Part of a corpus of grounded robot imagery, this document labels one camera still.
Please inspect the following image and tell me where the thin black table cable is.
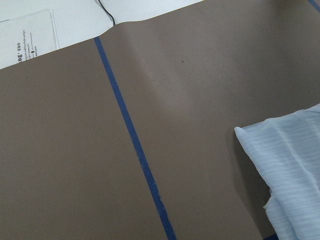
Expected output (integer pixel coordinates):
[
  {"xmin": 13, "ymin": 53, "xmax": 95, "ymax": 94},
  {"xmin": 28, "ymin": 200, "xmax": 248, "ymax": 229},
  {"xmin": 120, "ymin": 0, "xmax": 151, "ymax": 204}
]
[{"xmin": 96, "ymin": 0, "xmax": 116, "ymax": 26}]

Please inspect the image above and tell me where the light blue button-up shirt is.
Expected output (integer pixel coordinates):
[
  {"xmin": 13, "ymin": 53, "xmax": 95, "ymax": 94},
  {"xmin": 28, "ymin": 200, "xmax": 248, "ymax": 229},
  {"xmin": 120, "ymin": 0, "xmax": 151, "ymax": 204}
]
[{"xmin": 234, "ymin": 105, "xmax": 320, "ymax": 240}]

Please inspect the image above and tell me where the clear plastic bag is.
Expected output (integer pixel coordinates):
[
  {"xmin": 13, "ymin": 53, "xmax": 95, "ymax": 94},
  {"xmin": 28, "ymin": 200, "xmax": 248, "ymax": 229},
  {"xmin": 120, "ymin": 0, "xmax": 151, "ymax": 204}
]
[{"xmin": 0, "ymin": 8, "xmax": 60, "ymax": 69}]

